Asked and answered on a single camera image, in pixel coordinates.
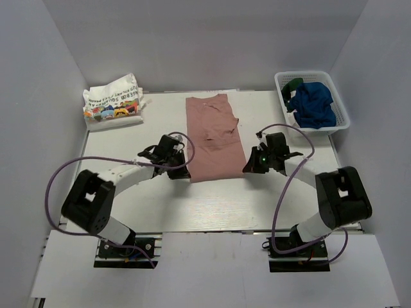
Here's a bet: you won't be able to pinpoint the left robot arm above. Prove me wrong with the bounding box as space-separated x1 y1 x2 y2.
61 132 194 256

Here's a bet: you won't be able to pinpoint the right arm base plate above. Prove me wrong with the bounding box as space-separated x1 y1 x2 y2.
261 237 330 273

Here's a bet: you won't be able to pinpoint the white and green t shirt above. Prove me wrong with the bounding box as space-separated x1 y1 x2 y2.
281 78 304 112

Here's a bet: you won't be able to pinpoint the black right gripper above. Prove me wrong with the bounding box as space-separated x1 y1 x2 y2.
244 146 276 174

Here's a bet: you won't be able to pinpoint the blue t shirt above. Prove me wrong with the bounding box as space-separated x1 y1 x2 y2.
288 82 337 129

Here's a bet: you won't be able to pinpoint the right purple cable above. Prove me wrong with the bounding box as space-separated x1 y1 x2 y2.
255 123 349 264

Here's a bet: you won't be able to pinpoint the pink printed t shirt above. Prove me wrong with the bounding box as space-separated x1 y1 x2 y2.
186 94 246 183

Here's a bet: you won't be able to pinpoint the purple cable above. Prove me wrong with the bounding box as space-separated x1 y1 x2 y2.
255 123 349 264
44 131 196 269

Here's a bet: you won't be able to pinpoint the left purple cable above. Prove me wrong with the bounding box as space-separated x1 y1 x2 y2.
44 131 196 269

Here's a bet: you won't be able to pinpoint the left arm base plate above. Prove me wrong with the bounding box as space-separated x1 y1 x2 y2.
94 234 162 269

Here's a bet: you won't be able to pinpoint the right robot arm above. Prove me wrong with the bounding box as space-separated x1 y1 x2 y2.
243 132 372 256

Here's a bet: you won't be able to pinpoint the white plastic basket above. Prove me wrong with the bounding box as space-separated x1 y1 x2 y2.
274 71 351 137

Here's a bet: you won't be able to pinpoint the folded white printed t shirt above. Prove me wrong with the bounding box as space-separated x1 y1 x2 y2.
83 73 148 132

